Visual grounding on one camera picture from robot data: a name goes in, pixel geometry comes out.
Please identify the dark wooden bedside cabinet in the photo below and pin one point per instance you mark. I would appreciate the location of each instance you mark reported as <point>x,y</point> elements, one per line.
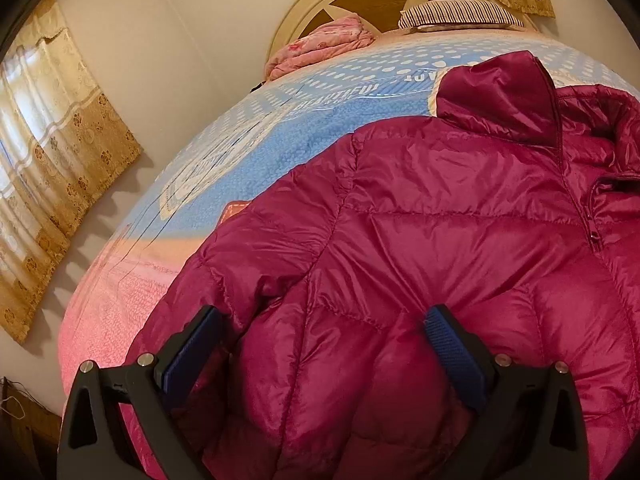
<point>29,435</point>

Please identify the magenta puffer down jacket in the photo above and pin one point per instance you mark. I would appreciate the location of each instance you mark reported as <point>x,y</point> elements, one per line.
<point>516,206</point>

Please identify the striped pillow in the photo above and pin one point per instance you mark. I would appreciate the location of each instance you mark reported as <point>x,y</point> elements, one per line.
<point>456,14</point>

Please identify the beige floral left curtain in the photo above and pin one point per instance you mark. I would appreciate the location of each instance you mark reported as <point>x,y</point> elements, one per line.
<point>63,145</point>

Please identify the blue pink patterned bedspread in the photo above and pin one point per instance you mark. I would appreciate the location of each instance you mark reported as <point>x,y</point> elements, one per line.
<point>275,129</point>

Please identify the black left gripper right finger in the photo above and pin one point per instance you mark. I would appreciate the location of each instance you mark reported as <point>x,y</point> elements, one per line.
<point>526,421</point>

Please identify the pink folded blanket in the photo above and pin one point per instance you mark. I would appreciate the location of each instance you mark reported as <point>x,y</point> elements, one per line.
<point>326,41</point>

